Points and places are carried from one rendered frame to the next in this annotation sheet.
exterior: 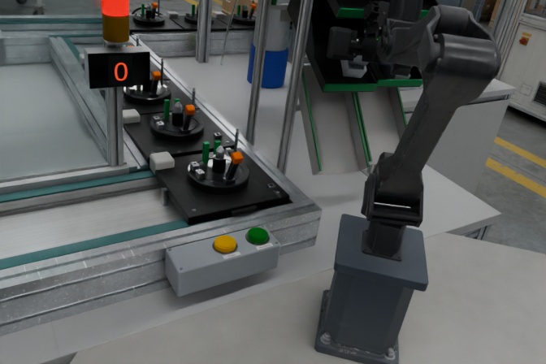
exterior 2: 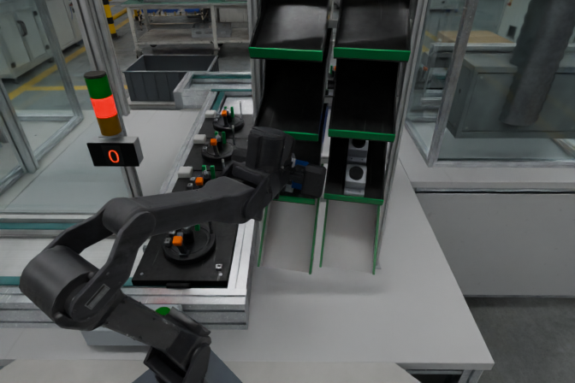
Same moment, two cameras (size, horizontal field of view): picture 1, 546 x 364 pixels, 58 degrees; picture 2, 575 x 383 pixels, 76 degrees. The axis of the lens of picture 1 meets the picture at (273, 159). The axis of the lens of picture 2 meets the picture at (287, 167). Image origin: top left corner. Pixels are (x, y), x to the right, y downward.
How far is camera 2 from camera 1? 0.75 m
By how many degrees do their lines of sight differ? 30
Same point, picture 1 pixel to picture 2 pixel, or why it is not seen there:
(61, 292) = (23, 313)
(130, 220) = not seen: hidden behind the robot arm
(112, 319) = (54, 342)
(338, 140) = (297, 238)
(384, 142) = (353, 248)
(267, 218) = (189, 299)
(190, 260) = not seen: hidden behind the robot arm
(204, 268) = (101, 332)
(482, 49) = (47, 290)
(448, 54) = (22, 283)
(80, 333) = (29, 344)
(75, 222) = (87, 255)
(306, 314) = not seen: outside the picture
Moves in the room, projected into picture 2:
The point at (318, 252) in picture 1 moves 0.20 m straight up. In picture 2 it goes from (243, 338) to (237, 284)
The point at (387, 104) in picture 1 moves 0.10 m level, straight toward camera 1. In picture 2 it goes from (370, 209) to (346, 226)
